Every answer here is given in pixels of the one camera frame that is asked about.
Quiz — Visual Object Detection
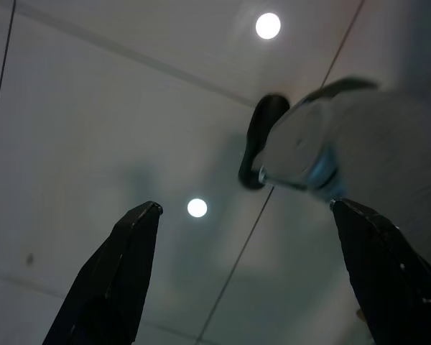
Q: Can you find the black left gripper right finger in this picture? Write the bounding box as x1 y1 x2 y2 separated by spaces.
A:
329 198 431 345

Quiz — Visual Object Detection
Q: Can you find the silver robot head black visor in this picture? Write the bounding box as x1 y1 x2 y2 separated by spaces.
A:
238 76 380 192

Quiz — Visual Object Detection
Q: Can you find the grey robot torso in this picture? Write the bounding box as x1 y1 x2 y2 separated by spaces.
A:
315 86 431 281

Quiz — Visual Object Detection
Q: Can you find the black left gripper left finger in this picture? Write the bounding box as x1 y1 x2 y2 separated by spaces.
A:
42 201 164 345

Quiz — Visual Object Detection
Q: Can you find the round white ceiling light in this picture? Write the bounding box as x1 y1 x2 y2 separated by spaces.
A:
186 198 208 219
254 12 282 40

